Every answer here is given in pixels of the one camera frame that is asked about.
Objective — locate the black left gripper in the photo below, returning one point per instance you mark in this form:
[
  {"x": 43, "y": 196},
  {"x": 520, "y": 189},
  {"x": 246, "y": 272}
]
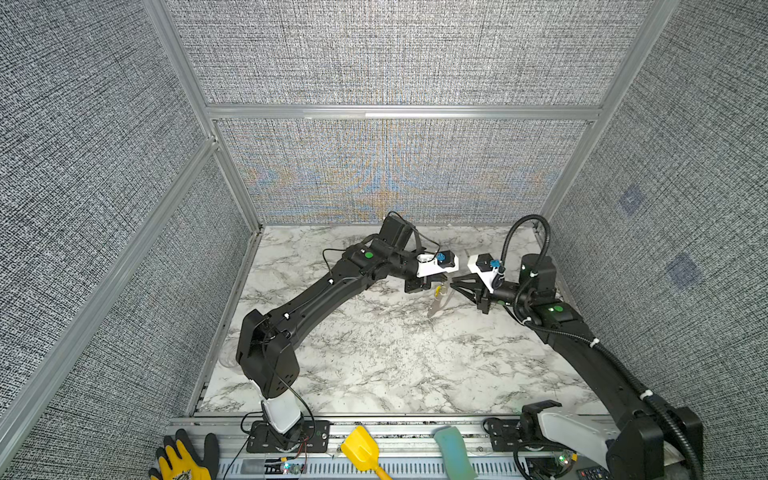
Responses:
[{"x": 420, "y": 284}]

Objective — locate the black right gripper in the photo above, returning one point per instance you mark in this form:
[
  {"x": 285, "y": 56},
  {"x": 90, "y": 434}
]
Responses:
[{"x": 479, "y": 294}]

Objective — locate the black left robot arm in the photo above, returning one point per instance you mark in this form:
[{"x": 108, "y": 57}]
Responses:
[{"x": 267, "y": 342}]

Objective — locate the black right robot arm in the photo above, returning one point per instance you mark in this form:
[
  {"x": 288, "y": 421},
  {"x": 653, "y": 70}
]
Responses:
[{"x": 648, "y": 438}]

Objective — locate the yellow plastic scoop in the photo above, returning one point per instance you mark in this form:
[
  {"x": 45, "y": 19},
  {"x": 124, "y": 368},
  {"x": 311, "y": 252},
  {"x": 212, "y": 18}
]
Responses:
[{"x": 363, "y": 451}]

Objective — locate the teal green sponge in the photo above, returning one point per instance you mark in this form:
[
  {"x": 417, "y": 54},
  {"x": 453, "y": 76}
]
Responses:
[{"x": 454, "y": 454}]

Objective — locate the clear plastic cup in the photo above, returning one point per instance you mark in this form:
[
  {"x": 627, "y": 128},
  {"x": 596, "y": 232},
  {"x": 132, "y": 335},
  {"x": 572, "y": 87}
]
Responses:
[{"x": 228, "y": 357}]

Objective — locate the black remote control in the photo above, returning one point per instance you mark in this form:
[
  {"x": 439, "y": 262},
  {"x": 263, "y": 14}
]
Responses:
[{"x": 594, "y": 473}]

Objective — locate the yellow black work glove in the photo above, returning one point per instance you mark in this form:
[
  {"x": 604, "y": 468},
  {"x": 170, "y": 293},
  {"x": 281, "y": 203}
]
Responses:
[{"x": 177, "y": 458}]

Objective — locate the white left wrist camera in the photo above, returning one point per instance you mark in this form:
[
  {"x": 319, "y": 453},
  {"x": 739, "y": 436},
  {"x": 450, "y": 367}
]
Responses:
[{"x": 442, "y": 262}]

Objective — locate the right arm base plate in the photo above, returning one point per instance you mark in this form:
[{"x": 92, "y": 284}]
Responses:
[{"x": 507, "y": 434}]

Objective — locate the aluminium horizontal frame bar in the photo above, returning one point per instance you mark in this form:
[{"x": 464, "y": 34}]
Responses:
[{"x": 376, "y": 112}]

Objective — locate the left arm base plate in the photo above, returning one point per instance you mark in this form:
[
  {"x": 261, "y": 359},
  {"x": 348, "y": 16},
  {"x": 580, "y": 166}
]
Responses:
[{"x": 311, "y": 436}]

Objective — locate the aluminium corner frame post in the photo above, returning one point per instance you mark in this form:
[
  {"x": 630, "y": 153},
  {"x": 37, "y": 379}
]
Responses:
[{"x": 171, "y": 42}]

